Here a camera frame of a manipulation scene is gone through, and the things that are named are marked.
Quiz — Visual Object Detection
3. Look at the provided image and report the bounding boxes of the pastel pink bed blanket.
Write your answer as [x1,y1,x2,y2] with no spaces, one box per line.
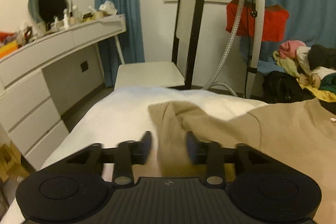
[0,86,268,224]

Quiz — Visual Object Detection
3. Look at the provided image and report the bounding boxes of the standing garment steamer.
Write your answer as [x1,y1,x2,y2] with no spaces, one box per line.
[202,0,267,98]

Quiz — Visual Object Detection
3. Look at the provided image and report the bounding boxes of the tan printed t-shirt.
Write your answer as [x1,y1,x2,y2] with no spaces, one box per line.
[148,98,336,224]

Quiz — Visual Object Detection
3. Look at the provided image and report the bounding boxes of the cardboard box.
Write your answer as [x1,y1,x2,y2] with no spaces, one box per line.
[0,144,29,185]

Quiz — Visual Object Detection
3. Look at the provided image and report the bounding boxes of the pile of mixed clothes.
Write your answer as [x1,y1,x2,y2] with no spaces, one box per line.
[272,40,336,104]

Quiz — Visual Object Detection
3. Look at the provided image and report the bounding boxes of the orange box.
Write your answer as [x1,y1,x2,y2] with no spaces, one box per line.
[0,43,20,58]

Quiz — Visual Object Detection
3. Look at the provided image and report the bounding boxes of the group of cosmetic bottles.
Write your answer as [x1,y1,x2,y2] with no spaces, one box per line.
[45,5,90,30]

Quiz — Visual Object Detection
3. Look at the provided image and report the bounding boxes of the red hanging garment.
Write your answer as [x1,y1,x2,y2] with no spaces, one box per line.
[226,0,290,42]

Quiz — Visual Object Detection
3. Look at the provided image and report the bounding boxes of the blue cloth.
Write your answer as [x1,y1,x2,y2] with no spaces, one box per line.
[256,60,286,73]

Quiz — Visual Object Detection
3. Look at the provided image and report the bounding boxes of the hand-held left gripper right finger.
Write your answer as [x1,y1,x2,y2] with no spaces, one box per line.
[185,132,265,186]

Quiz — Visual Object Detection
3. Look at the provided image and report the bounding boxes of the white folding chair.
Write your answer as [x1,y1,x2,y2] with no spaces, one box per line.
[115,0,205,90]

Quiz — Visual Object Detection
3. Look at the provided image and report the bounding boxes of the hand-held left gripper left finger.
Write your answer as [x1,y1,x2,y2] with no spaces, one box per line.
[67,131,153,186]

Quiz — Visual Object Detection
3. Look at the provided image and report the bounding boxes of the narrow blue curtain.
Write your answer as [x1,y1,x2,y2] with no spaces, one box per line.
[94,0,145,63]

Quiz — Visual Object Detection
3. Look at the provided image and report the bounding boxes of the white vanity desk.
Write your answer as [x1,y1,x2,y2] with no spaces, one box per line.
[0,13,127,170]

